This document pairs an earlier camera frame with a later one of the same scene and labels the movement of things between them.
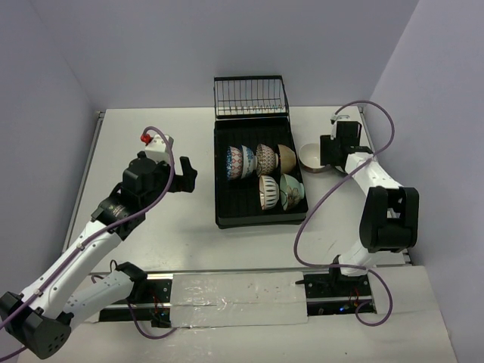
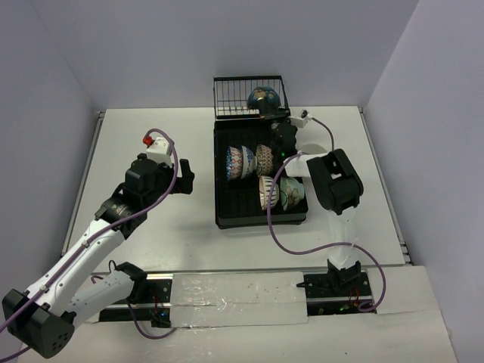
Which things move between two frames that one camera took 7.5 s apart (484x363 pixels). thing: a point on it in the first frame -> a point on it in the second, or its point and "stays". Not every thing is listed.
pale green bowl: (291, 190) stays
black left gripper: (178, 180) stays
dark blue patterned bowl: (234, 162) stays
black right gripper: (327, 144) -> (270, 113)
